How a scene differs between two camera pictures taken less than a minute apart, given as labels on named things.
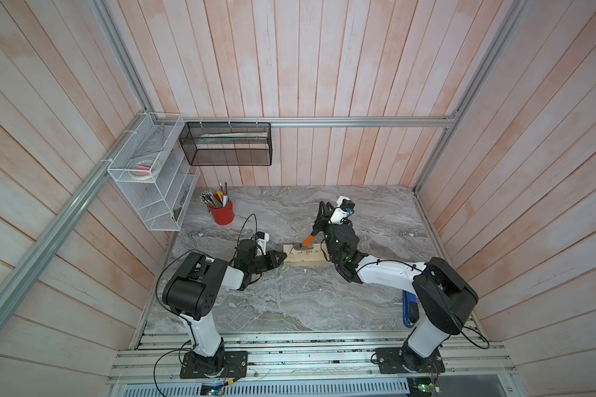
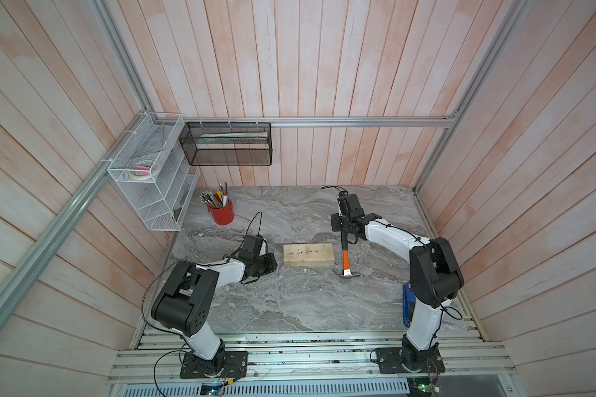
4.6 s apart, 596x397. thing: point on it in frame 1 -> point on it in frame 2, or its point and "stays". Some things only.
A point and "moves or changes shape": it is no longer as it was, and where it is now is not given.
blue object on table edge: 410,308 stays
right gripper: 320,223 -> 334,217
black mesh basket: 228,143 stays
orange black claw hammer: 305,244 moves or changes shape
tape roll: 144,169 stays
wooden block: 314,256 stays
